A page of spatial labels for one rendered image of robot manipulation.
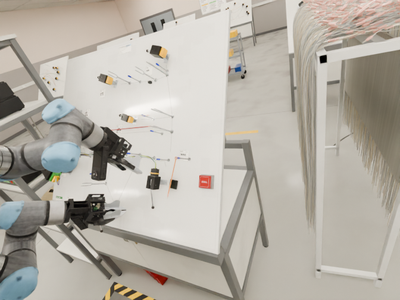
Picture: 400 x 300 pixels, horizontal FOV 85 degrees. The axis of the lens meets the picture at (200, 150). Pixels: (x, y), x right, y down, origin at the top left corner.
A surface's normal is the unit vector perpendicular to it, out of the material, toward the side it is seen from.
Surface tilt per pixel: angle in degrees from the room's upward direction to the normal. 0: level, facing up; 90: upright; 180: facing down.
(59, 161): 112
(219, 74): 49
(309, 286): 0
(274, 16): 90
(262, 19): 90
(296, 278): 0
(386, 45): 90
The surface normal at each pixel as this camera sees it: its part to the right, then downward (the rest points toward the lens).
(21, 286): 0.61, 0.27
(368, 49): -0.30, 0.58
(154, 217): -0.47, -0.10
